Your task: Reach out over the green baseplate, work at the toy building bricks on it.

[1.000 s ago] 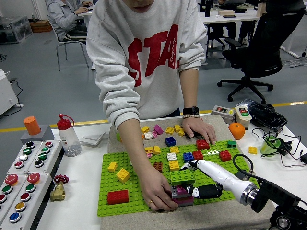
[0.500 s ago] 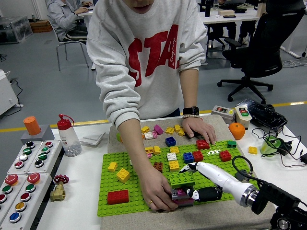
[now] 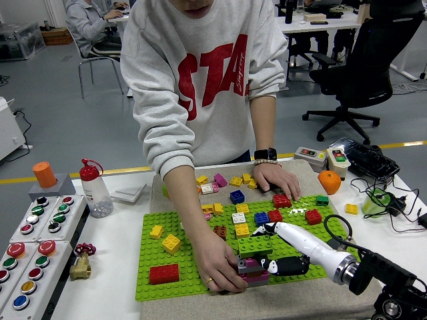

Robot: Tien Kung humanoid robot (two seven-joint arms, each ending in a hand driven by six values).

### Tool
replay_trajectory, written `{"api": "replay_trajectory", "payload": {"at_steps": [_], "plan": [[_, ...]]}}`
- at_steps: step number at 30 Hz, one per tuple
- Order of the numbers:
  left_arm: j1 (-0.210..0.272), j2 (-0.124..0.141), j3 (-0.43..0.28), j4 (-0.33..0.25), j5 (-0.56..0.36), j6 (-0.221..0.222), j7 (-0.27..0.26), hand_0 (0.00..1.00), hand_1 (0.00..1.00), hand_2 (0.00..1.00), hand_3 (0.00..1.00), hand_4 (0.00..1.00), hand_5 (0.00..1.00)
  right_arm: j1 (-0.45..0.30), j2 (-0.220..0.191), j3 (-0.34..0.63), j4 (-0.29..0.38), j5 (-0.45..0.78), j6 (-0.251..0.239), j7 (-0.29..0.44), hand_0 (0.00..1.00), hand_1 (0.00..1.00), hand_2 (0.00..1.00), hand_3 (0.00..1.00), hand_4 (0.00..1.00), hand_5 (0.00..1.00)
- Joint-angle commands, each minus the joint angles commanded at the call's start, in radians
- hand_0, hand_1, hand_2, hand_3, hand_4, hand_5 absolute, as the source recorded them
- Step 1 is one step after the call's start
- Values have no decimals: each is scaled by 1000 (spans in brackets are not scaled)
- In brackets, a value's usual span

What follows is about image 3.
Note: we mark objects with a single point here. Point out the person's right hand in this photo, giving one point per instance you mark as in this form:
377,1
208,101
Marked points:
213,261

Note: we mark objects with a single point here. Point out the person's left hand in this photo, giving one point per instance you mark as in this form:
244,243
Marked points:
273,175

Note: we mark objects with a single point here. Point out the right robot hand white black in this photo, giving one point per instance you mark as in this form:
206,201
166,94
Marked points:
300,241

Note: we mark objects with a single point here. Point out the grey long brick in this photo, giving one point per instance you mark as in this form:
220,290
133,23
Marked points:
245,265

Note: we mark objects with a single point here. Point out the lime green long brick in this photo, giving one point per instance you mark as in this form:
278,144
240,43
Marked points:
255,246

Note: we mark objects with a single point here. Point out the magenta long brick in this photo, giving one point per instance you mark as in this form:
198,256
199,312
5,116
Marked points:
260,278

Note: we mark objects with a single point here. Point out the grey base brick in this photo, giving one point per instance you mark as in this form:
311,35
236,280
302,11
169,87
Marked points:
260,284

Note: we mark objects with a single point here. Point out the person's left forearm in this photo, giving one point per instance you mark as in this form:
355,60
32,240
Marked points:
265,123

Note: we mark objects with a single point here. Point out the person's right forearm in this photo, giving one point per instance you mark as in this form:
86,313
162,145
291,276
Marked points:
190,206

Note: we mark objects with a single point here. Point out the yellow toy brick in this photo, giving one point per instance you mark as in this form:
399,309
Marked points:
351,209
235,181
208,209
202,180
217,209
156,231
251,184
241,230
247,178
242,208

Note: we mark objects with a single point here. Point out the blue toy brick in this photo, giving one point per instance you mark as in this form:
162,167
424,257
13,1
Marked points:
237,196
262,219

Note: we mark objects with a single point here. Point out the green baseplate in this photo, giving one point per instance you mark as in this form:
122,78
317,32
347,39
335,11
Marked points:
151,251

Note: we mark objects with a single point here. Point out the black smartwatch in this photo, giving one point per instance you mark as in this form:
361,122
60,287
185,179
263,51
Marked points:
266,154

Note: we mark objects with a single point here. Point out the red square brick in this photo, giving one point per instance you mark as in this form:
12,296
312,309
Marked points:
282,201
313,217
275,216

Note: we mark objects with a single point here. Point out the tiny white pieces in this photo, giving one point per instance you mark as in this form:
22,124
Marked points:
295,211

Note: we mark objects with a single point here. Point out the brown square brick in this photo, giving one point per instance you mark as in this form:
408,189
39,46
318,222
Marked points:
221,231

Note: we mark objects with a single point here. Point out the large yellow square brick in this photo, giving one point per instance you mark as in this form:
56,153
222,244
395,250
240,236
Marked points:
171,244

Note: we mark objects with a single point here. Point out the dark green brick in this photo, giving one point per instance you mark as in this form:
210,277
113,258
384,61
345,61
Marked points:
322,200

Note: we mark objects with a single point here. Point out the grey-brown mat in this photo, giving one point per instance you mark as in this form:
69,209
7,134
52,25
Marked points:
233,306

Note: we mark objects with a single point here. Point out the red long brick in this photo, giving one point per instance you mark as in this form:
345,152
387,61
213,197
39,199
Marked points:
163,274

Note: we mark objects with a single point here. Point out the orange fruit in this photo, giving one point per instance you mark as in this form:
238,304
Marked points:
329,182

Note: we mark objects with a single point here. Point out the small pink brick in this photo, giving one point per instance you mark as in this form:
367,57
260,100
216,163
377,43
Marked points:
216,188

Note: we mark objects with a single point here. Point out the black power adapter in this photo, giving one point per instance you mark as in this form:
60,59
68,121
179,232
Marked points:
397,205

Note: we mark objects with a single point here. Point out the white square panel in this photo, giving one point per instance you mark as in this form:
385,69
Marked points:
128,193

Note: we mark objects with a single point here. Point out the black plug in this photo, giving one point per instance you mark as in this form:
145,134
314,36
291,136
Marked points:
423,220

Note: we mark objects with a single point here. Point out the brass valve red handwheel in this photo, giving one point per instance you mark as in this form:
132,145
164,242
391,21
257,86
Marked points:
80,268

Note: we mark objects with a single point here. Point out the black office chair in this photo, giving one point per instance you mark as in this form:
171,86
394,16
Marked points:
367,76

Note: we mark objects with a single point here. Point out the squeeze bottle red cap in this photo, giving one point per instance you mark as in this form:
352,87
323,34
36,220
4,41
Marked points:
95,190

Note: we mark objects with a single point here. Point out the grey four-button box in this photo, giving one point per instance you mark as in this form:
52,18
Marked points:
66,216
33,220

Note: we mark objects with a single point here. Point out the black phone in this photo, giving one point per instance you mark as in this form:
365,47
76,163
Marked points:
319,23

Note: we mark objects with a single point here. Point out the wooden box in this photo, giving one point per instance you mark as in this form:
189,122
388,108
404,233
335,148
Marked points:
313,17

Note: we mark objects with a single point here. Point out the black bottle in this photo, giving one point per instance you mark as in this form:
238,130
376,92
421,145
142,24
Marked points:
291,13

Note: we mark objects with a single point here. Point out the grey emergency-stop button box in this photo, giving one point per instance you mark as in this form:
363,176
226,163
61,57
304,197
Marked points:
50,266
20,263

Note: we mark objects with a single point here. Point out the grey block base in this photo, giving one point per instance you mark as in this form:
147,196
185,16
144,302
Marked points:
63,190

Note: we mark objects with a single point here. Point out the orange cylinder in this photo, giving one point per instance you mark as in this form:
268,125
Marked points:
45,175

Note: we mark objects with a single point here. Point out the white cabinet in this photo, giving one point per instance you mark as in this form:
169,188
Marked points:
10,133

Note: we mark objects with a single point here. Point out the seated person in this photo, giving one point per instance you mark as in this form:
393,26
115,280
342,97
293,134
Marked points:
83,26

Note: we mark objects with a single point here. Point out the wooden pallet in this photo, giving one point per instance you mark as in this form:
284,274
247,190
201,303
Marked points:
58,37

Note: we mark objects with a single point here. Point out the clear plastic crate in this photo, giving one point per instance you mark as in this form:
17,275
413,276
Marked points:
20,43

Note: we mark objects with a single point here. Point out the grey switch box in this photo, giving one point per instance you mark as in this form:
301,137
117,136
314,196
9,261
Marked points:
308,160

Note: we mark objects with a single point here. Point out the white switch box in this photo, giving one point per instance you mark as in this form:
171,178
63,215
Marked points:
338,166

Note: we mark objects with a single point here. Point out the metal frame chair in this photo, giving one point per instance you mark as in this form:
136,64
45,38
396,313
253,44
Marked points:
100,60

